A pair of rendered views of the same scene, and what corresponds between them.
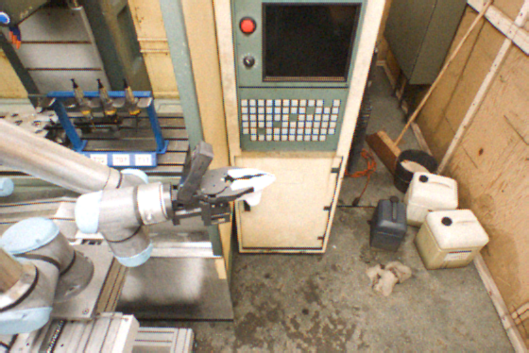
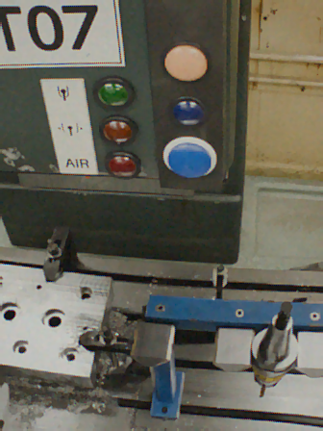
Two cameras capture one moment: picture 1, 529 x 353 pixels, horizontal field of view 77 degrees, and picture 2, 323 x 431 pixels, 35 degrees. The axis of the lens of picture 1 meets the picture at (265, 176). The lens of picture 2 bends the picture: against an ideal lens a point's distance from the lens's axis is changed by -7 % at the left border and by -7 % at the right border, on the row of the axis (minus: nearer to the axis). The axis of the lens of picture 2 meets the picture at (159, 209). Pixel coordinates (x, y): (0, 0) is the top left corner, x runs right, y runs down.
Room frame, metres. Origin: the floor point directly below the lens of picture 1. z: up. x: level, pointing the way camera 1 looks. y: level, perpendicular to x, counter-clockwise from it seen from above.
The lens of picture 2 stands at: (0.93, 0.89, 1.85)
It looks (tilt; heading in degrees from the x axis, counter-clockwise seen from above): 47 degrees down; 11
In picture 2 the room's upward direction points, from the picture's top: 5 degrees counter-clockwise
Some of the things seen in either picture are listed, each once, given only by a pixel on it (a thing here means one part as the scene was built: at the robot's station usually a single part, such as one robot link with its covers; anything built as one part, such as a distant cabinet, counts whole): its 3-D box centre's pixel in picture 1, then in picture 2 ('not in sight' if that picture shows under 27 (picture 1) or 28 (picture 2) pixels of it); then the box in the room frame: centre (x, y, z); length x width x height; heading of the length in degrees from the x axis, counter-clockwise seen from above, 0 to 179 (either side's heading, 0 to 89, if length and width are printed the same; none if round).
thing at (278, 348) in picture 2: (78, 93); (278, 335); (1.28, 0.82, 1.26); 0.04 x 0.04 x 0.07
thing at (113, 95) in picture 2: not in sight; (113, 94); (1.21, 0.97, 1.65); 0.02 x 0.01 x 0.02; 90
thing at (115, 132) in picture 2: not in sight; (117, 131); (1.21, 0.97, 1.62); 0.02 x 0.01 x 0.02; 90
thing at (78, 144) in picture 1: (67, 125); (163, 361); (1.33, 0.98, 1.05); 0.10 x 0.05 x 0.30; 0
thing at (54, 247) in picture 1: (37, 247); not in sight; (0.45, 0.57, 1.33); 0.13 x 0.12 x 0.14; 13
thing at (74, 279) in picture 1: (59, 268); not in sight; (0.45, 0.57, 1.21); 0.15 x 0.15 x 0.10
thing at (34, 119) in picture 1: (29, 126); (33, 321); (1.43, 1.26, 0.96); 0.29 x 0.23 x 0.05; 90
